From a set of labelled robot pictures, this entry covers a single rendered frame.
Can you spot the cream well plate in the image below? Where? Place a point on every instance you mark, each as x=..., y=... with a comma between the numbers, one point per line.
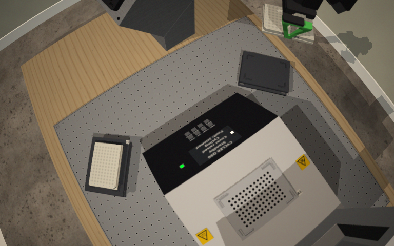
x=272, y=24

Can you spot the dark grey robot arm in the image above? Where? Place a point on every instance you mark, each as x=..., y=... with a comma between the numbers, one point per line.
x=338, y=5

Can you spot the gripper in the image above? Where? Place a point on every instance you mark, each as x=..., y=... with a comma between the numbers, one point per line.
x=289, y=8

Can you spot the white well pcr plate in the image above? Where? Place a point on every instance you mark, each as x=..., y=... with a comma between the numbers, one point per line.
x=106, y=164

